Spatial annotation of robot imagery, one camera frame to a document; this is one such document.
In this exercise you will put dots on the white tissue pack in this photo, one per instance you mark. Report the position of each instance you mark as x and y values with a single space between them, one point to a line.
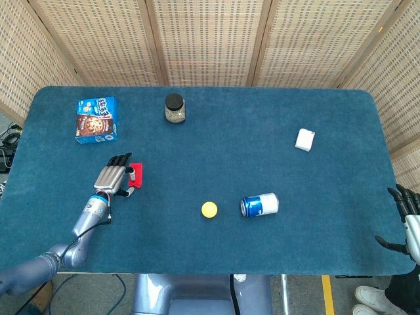
304 140

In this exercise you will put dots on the yellow ball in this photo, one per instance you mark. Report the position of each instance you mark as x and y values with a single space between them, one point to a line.
209 210

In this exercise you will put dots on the blue cookie box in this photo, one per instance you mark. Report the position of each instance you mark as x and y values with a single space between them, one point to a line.
96 121

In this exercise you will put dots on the white shoe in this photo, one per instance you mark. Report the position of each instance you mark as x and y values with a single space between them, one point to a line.
372 295
364 310

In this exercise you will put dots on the blue carpet table cloth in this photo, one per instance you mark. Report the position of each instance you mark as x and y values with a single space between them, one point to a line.
229 157

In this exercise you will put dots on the glass jar black lid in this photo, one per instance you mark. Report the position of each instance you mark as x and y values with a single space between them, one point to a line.
174 106

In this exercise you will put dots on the blue white drink can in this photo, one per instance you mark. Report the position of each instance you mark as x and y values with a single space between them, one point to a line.
260 205

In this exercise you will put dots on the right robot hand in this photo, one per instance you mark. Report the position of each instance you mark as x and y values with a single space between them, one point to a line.
412 229

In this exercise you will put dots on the black trouser leg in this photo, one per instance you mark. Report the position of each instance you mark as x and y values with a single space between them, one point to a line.
405 292

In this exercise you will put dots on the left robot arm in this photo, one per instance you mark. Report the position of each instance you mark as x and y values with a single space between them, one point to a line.
88 213

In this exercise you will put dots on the woven wooden folding screen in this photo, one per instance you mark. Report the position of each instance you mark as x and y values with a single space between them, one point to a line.
210 39

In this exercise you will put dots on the black power strip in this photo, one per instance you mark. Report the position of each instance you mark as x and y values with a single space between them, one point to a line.
6 160

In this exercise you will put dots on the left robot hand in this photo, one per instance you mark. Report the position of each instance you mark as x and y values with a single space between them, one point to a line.
110 178

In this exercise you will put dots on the grey robot torso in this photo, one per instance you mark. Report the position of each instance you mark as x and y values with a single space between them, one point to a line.
197 295

